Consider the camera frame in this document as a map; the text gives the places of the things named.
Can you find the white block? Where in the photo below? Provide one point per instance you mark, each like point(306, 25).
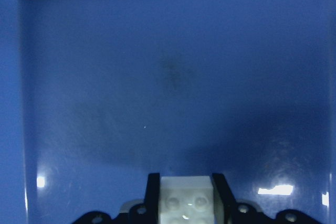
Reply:
point(189, 199)

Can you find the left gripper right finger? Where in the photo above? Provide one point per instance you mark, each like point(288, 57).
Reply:
point(228, 210)

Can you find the blue plastic tray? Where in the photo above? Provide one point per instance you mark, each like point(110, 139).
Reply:
point(97, 94)

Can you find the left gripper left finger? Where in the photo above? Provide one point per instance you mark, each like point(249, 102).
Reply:
point(144, 212)

